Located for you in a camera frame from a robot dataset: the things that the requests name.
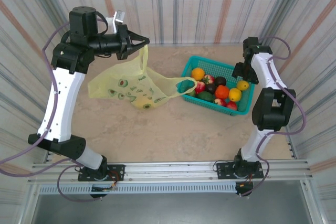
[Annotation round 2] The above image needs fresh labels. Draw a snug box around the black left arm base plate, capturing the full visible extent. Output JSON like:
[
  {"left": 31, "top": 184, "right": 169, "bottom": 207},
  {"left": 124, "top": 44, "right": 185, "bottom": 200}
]
[{"left": 78, "top": 164, "right": 125, "bottom": 182}]

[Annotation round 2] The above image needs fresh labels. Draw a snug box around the aluminium mounting rail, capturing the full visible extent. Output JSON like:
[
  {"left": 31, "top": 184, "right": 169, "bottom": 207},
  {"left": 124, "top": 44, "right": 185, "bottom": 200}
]
[{"left": 27, "top": 159, "right": 313, "bottom": 184}]

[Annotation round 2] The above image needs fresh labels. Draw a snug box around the teal plastic mesh basket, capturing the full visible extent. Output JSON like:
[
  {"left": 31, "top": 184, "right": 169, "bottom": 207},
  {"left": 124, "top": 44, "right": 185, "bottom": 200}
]
[{"left": 176, "top": 55, "right": 257, "bottom": 116}]

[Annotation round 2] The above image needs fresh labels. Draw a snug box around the yellow avocado print plastic bag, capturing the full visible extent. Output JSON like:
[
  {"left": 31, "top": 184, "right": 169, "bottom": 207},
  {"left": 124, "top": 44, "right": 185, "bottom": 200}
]
[{"left": 87, "top": 44, "right": 198, "bottom": 112}]

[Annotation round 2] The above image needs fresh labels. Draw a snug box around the thin red wire bundle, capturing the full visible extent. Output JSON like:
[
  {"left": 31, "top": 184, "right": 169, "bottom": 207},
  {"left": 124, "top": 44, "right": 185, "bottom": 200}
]
[
  {"left": 239, "top": 173, "right": 255, "bottom": 188},
  {"left": 109, "top": 170, "right": 118, "bottom": 191}
]

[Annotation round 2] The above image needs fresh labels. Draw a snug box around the yellow fake lemon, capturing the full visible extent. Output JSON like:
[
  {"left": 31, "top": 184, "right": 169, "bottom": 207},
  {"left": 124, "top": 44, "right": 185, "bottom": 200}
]
[
  {"left": 228, "top": 88, "right": 243, "bottom": 102},
  {"left": 236, "top": 80, "right": 250, "bottom": 91}
]

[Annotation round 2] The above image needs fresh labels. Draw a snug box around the white slotted cable duct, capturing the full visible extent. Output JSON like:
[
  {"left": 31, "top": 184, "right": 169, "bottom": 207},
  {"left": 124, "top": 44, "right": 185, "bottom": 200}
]
[{"left": 38, "top": 183, "right": 238, "bottom": 195}]

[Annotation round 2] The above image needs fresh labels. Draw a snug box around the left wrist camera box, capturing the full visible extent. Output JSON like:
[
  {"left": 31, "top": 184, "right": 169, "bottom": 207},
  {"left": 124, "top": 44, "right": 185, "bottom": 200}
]
[{"left": 111, "top": 10, "right": 126, "bottom": 33}]

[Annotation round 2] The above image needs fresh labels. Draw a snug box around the grey metal sheet panel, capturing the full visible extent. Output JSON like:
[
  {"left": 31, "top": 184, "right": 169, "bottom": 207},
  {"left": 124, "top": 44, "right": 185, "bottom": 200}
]
[{"left": 31, "top": 194, "right": 314, "bottom": 224}]

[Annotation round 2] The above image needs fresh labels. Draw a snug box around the red fake apple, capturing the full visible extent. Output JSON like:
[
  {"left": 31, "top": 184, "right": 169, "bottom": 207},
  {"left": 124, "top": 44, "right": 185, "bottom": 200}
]
[{"left": 194, "top": 81, "right": 206, "bottom": 94}]

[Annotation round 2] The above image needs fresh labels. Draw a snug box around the round fake orange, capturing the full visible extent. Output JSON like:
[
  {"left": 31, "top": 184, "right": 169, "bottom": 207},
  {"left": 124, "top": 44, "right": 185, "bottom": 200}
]
[{"left": 191, "top": 67, "right": 205, "bottom": 81}]

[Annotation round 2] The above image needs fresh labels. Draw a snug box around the red orange fake persimmon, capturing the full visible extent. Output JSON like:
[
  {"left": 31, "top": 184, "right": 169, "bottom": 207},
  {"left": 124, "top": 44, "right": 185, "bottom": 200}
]
[{"left": 215, "top": 85, "right": 230, "bottom": 100}]

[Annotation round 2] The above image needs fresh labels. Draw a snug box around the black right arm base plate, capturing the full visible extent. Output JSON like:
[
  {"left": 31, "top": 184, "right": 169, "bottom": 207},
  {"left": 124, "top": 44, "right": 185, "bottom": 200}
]
[{"left": 216, "top": 161, "right": 264, "bottom": 180}]

